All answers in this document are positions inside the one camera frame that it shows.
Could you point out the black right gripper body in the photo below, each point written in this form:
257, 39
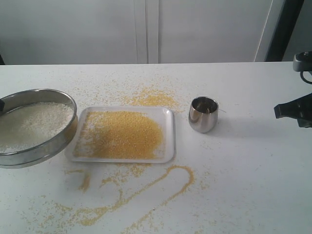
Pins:
305, 122

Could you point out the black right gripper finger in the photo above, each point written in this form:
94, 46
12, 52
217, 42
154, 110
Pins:
300, 108

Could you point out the round stainless steel sieve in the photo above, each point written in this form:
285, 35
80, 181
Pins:
35, 125

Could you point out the stainless steel cup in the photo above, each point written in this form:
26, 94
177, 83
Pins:
203, 114

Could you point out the white rectangular plastic tray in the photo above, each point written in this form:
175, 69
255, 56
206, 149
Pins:
124, 134

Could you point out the white cabinet door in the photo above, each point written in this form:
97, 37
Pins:
195, 31

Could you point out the wrist camera with heatsink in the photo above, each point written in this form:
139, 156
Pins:
302, 62

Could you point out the dark vertical door frame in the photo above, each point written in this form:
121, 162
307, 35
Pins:
283, 30

